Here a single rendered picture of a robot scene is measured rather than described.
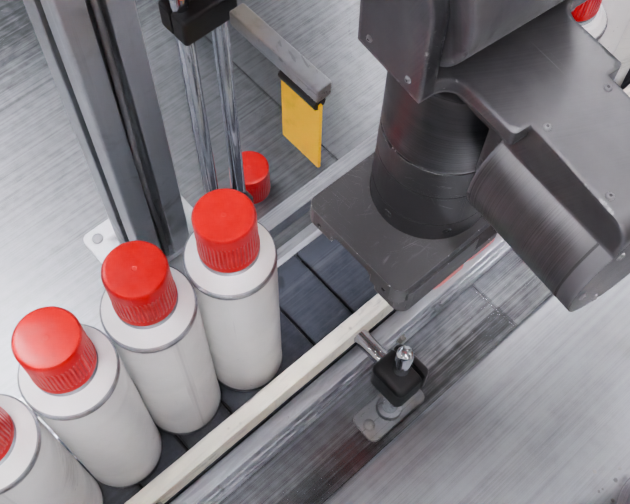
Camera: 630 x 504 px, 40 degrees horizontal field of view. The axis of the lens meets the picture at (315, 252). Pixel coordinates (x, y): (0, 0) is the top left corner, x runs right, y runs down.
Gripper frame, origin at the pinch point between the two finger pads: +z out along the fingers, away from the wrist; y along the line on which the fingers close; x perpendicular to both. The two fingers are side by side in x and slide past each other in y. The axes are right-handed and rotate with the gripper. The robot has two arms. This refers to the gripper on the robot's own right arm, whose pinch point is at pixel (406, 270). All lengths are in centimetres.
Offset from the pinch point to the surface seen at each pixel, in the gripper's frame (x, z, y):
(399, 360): -2.4, 7.0, -1.8
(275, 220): 9.9, 5.5, -1.7
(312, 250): 9.7, 13.7, 1.6
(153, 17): 40.6, 18.9, 8.5
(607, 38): 4.5, 2.3, 24.7
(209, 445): 2.0, 10.1, -13.9
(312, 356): 2.3, 10.1, -5.0
